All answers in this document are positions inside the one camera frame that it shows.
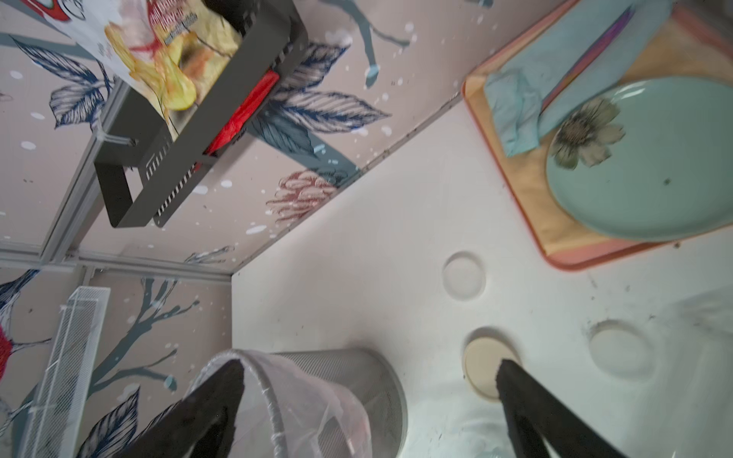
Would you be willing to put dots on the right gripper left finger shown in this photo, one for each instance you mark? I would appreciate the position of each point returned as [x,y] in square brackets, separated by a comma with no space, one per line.
[201,425]

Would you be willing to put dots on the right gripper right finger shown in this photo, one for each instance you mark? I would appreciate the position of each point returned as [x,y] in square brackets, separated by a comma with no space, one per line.
[537,421]

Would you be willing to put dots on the beige jar lid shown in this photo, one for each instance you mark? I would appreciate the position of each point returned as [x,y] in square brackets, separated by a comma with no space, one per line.
[482,358]

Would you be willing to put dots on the tall clear bean jar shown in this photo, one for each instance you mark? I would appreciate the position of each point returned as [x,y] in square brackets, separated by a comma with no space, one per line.
[696,343]

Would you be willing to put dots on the mesh waste bin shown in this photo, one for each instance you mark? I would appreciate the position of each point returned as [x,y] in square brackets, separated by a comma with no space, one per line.
[372,380]

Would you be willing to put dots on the teal plate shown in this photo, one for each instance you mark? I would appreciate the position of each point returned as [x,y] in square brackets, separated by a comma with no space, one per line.
[666,169]

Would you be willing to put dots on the teal folded cloth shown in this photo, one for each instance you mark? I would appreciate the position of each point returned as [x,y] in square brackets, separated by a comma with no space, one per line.
[515,92]

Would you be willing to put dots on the iridescent pink utensil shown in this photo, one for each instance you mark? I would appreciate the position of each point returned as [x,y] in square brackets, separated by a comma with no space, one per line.
[596,49]

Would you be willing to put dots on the red Chuba chips bag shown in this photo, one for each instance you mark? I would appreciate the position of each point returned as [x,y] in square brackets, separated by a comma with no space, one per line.
[170,52]

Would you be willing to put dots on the white wire mesh shelf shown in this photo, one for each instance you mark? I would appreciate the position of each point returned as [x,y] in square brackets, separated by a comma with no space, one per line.
[56,412]

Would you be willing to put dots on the black wall basket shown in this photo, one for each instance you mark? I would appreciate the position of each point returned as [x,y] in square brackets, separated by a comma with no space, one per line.
[144,173]

